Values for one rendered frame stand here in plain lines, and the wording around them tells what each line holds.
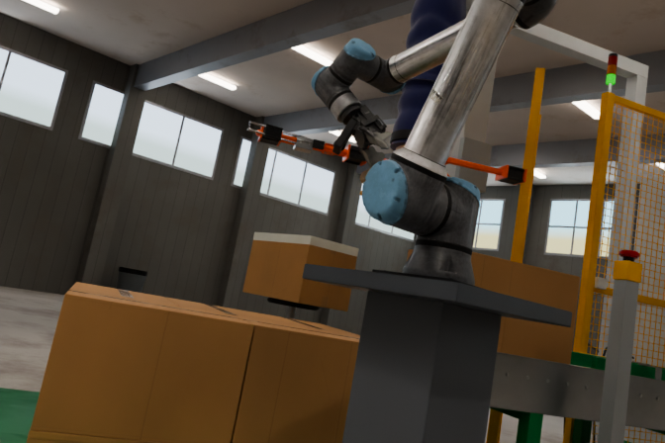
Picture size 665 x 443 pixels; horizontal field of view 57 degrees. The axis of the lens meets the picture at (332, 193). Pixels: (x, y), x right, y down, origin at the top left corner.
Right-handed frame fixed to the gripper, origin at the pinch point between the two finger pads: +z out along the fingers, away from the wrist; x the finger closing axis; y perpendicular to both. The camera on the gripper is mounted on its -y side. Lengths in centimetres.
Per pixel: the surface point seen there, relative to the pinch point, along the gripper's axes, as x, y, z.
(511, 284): 70, 46, 42
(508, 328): 76, 36, 54
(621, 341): 53, 56, 81
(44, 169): 704, -115, -565
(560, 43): 221, 311, -114
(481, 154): 153, 132, -39
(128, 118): 711, 38, -596
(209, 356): 49, -67, 9
